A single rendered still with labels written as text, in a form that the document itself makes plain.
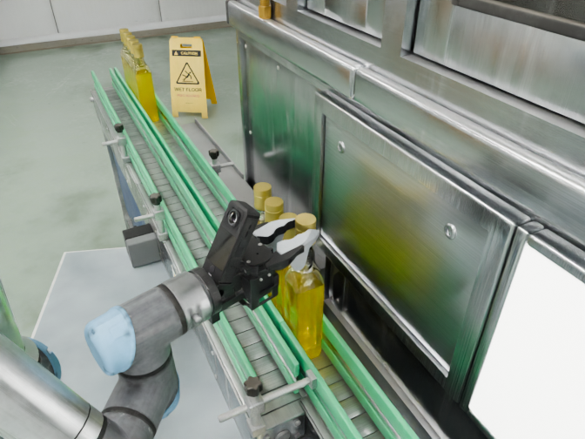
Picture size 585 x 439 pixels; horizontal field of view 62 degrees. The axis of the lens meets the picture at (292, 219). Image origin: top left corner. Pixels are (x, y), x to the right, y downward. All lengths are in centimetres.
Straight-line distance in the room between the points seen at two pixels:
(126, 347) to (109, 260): 86
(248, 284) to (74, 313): 72
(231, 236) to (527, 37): 43
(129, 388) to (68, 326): 65
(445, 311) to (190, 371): 61
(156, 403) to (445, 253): 44
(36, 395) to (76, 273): 89
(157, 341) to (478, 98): 50
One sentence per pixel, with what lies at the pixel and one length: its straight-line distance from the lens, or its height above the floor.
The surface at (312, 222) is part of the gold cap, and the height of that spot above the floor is 120.
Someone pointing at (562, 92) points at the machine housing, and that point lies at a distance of 60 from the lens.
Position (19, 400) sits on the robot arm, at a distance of 60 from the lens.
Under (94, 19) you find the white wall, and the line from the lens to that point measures 660.
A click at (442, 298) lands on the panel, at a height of 113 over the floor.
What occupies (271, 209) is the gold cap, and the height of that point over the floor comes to 116.
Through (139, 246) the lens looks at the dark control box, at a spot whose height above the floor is 82.
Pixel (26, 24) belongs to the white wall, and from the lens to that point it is 656.
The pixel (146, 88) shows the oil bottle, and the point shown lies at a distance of 191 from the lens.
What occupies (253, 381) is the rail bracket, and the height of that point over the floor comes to 101.
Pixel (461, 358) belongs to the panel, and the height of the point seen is 107.
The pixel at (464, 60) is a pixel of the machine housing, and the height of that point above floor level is 145.
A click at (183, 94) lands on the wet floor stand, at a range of 419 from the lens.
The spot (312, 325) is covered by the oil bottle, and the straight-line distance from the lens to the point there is 91.
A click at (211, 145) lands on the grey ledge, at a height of 88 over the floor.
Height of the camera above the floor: 164
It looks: 35 degrees down
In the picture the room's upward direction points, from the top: straight up
